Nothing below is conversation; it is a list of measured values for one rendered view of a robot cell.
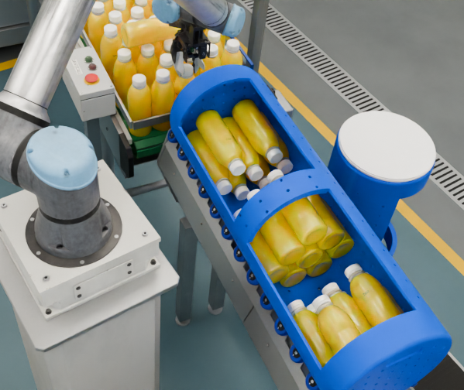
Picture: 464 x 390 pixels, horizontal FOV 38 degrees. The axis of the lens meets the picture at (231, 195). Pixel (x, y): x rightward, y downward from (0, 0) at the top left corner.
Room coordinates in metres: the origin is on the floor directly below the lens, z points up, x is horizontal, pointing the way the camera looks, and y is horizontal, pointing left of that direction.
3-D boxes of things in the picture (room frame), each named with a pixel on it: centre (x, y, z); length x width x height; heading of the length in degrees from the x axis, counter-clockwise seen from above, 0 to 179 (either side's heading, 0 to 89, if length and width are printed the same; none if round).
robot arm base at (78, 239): (0.80, 0.30, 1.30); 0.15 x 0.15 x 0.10
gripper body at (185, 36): (1.51, 0.16, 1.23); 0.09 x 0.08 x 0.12; 31
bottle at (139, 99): (1.46, 0.30, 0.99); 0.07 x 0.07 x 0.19
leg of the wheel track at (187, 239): (1.35, 0.12, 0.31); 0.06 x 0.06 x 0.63; 31
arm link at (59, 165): (0.81, 0.31, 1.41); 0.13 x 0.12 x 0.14; 68
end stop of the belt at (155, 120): (1.51, 0.14, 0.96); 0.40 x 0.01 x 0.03; 121
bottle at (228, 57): (1.68, 0.06, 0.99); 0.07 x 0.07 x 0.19
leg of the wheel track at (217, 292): (1.42, 0.00, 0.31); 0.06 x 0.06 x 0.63; 31
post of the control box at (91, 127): (1.47, 0.45, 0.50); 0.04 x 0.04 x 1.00; 31
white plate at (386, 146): (1.40, -0.42, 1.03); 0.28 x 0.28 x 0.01
